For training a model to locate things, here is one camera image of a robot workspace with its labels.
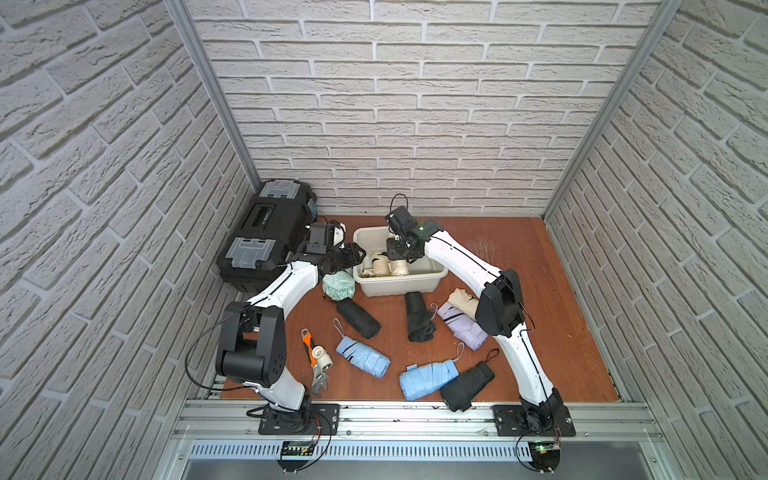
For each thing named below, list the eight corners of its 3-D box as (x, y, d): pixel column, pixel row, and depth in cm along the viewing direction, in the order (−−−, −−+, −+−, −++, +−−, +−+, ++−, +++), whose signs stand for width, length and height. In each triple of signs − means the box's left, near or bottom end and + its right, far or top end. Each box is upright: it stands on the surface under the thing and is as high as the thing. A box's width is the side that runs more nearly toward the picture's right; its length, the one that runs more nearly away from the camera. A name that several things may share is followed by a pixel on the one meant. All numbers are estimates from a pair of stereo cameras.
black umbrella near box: (406, 342, 88) (407, 334, 83) (405, 296, 97) (406, 287, 93) (433, 342, 88) (436, 335, 83) (429, 296, 98) (431, 287, 93)
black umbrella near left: (334, 309, 94) (333, 306, 92) (347, 297, 97) (346, 294, 95) (370, 341, 88) (369, 338, 86) (382, 327, 91) (382, 324, 89)
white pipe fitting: (323, 373, 82) (321, 369, 79) (311, 355, 85) (309, 351, 82) (335, 363, 84) (333, 360, 81) (322, 346, 87) (320, 342, 84)
